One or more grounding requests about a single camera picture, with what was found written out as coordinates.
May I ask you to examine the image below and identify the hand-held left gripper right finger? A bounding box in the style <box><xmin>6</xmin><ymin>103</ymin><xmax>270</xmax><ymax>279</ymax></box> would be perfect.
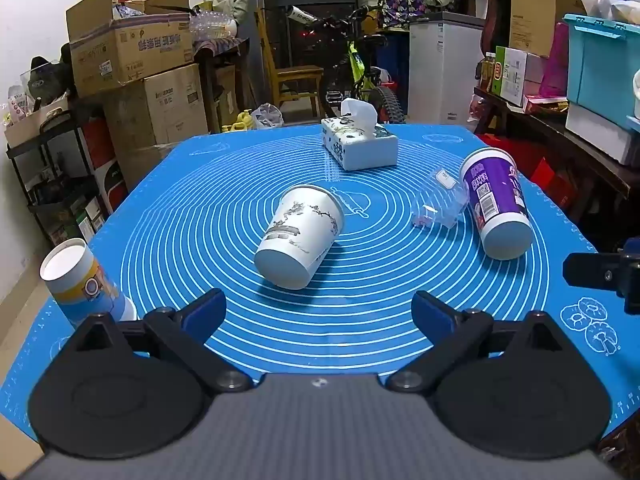
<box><xmin>386</xmin><ymin>290</ymin><xmax>577</xmax><ymax>394</ymax></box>

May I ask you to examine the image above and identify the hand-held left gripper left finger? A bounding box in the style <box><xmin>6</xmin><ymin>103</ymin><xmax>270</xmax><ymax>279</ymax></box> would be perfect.
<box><xmin>64</xmin><ymin>288</ymin><xmax>254</xmax><ymax>394</ymax></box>

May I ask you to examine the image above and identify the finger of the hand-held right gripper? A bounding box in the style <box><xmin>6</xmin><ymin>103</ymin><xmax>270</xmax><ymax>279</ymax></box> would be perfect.
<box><xmin>562</xmin><ymin>252</ymin><xmax>624</xmax><ymax>291</ymax></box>

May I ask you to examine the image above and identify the white ink-print paper cup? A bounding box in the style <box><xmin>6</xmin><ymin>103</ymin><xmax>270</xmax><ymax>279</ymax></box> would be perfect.
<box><xmin>253</xmin><ymin>184</ymin><xmax>347</xmax><ymax>291</ymax></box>

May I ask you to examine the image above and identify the purple and white paper cup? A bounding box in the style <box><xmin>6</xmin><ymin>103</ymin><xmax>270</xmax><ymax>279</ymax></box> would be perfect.
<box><xmin>458</xmin><ymin>147</ymin><xmax>533</xmax><ymax>261</ymax></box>

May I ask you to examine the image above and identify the yellow and blue paper cup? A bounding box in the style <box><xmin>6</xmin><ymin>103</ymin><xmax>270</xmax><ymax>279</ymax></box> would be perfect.
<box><xmin>39</xmin><ymin>238</ymin><xmax>139</xmax><ymax>332</ymax></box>

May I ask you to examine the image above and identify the blue silicone baking mat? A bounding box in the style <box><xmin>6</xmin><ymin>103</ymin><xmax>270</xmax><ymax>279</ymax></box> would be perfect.
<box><xmin>0</xmin><ymin>122</ymin><xmax>632</xmax><ymax>442</ymax></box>

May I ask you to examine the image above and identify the red bag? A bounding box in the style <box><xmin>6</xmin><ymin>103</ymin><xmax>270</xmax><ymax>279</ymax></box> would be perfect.
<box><xmin>475</xmin><ymin>132</ymin><xmax>577</xmax><ymax>212</ymax></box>

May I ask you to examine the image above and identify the clear plastic wrapper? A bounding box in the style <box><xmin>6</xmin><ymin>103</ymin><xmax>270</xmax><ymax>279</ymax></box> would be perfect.
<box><xmin>410</xmin><ymin>165</ymin><xmax>471</xmax><ymax>231</ymax></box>

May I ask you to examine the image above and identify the dark wooden side table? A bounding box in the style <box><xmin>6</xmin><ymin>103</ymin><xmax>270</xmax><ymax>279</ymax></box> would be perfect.
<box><xmin>471</xmin><ymin>86</ymin><xmax>640</xmax><ymax>253</ymax></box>

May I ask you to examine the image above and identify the white plastic storage box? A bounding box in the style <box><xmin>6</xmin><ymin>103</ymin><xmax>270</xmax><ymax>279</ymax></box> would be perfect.
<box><xmin>565</xmin><ymin>102</ymin><xmax>640</xmax><ymax>167</ymax></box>

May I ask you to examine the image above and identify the white patterned tissue box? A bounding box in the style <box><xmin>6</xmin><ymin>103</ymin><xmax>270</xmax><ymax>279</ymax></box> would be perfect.
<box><xmin>320</xmin><ymin>98</ymin><xmax>400</xmax><ymax>172</ymax></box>

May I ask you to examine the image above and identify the red and white box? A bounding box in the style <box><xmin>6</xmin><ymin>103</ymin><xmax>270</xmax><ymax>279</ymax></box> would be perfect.
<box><xmin>81</xmin><ymin>116</ymin><xmax>130</xmax><ymax>212</ymax></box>

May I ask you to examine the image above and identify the black metal shelf rack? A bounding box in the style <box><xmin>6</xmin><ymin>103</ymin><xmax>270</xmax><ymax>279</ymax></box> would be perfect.
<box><xmin>5</xmin><ymin>108</ymin><xmax>128</xmax><ymax>248</ymax></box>

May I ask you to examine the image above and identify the yellow plastic jug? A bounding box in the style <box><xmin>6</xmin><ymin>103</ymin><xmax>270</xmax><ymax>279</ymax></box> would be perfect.
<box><xmin>221</xmin><ymin>108</ymin><xmax>256</xmax><ymax>134</ymax></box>

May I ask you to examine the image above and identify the teal plastic storage box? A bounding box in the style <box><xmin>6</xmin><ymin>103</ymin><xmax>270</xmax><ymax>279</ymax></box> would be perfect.
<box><xmin>562</xmin><ymin>12</ymin><xmax>640</xmax><ymax>122</ymax></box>

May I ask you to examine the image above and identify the crumpled clear plastic bag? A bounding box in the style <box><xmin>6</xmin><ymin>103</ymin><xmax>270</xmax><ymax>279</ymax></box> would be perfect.
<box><xmin>249</xmin><ymin>103</ymin><xmax>285</xmax><ymax>129</ymax></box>

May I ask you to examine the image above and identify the green and white carton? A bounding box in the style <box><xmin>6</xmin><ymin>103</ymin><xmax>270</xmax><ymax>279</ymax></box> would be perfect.
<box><xmin>491</xmin><ymin>46</ymin><xmax>532</xmax><ymax>107</ymax></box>

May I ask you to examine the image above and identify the large brown cardboard box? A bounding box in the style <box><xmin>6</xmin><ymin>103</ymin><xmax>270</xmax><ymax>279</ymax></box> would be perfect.
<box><xmin>101</xmin><ymin>62</ymin><xmax>209</xmax><ymax>187</ymax></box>

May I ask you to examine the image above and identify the pink box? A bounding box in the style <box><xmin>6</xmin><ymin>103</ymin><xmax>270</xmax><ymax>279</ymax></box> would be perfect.
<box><xmin>549</xmin><ymin>22</ymin><xmax>571</xmax><ymax>99</ymax></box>

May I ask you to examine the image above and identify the drink bottle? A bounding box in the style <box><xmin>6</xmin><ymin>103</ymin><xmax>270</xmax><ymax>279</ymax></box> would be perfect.
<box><xmin>479</xmin><ymin>51</ymin><xmax>497</xmax><ymax>94</ymax></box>

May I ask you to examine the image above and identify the white chest freezer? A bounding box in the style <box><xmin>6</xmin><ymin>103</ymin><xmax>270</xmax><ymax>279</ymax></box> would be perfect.
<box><xmin>407</xmin><ymin>10</ymin><xmax>487</xmax><ymax>126</ymax></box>

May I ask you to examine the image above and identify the wooden chair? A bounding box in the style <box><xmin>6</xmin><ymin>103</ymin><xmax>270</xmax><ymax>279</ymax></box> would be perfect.
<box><xmin>254</xmin><ymin>9</ymin><xmax>326</xmax><ymax>122</ymax></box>

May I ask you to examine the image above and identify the black and green bicycle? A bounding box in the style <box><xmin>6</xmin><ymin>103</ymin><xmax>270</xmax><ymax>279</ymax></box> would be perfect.
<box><xmin>284</xmin><ymin>4</ymin><xmax>407</xmax><ymax>126</ymax></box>

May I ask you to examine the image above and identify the beige cardboard box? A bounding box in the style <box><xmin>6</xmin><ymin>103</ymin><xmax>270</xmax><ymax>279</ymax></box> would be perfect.
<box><xmin>4</xmin><ymin>96</ymin><xmax>71</xmax><ymax>149</ymax></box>

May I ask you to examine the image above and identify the dark wooden desk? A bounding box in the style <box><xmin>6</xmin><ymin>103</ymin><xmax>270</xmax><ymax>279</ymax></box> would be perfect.
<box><xmin>192</xmin><ymin>37</ymin><xmax>251</xmax><ymax>134</ymax></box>

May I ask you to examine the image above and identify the tall brown cardboard box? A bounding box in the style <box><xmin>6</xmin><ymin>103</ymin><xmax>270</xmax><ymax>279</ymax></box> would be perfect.
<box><xmin>509</xmin><ymin>0</ymin><xmax>577</xmax><ymax>59</ymax></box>

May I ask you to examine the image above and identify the open printed cardboard box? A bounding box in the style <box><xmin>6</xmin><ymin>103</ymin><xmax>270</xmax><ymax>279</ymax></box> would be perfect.
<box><xmin>66</xmin><ymin>0</ymin><xmax>195</xmax><ymax>99</ymax></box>

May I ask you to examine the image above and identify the black cap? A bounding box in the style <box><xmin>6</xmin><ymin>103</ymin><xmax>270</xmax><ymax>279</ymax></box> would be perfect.
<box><xmin>28</xmin><ymin>55</ymin><xmax>77</xmax><ymax>107</ymax></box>

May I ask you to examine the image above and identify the pack of water bottles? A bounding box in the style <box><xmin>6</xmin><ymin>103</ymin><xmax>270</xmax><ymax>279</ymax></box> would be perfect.
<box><xmin>189</xmin><ymin>6</ymin><xmax>239</xmax><ymax>42</ymax></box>

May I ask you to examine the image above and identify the floral fabric bag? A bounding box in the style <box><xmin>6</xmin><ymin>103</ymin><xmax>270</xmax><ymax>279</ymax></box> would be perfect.
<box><xmin>378</xmin><ymin>0</ymin><xmax>427</xmax><ymax>32</ymax></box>

